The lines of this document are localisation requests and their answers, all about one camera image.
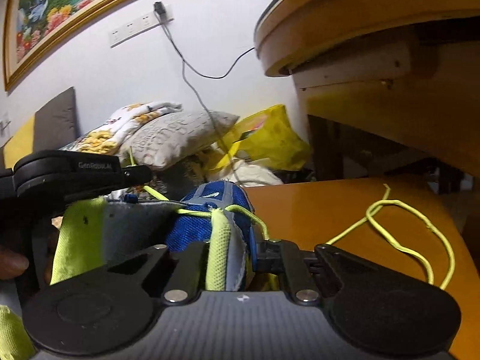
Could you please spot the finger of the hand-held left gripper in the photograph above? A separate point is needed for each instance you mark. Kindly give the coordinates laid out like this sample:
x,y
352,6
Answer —
x,y
137,175

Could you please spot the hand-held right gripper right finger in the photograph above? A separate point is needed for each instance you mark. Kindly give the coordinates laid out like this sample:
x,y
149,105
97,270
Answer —
x,y
268,257

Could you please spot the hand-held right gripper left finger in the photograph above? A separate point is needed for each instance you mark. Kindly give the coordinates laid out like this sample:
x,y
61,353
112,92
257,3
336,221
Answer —
x,y
191,266

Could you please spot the blue sneaker shoe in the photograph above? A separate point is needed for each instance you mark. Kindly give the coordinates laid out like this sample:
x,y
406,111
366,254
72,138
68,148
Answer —
x,y
195,232

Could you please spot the neon yellow shoelace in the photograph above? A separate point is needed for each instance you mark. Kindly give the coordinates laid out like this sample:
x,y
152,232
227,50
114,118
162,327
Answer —
x,y
195,213

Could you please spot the white lace cloth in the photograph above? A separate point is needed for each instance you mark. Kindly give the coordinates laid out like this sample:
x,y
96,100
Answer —
x,y
255,176

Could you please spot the person's left hand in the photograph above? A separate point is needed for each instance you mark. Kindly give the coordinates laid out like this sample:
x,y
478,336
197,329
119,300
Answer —
x,y
13,264

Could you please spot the yellow cushion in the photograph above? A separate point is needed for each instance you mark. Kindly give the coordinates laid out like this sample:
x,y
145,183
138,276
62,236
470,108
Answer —
x,y
22,142

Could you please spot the dark grey cushion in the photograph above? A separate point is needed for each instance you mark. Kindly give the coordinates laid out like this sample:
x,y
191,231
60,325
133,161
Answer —
x,y
56,120

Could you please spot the grey printed pillow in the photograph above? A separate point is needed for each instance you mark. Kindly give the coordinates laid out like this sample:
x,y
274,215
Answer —
x,y
176,135

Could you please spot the yellow white printed quilt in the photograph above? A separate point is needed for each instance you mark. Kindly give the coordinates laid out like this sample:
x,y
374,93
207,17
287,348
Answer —
x,y
123,120

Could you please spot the wooden stool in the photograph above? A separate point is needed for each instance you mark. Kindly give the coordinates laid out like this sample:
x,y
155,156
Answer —
x,y
318,210

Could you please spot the yellow plastic bag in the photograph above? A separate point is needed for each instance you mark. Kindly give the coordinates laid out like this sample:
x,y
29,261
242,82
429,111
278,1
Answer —
x,y
273,138

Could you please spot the black charger plug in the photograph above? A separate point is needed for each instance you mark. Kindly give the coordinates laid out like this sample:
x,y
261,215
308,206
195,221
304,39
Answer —
x,y
160,10

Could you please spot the framed landscape painting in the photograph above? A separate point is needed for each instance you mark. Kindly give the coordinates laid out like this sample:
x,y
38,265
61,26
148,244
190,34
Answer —
x,y
56,7

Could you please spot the round wooden table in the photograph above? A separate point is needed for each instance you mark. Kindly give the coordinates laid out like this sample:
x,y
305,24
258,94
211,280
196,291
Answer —
x,y
375,120

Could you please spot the white wall socket strip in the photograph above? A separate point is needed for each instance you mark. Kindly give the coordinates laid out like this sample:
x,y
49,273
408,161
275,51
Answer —
x,y
131,30

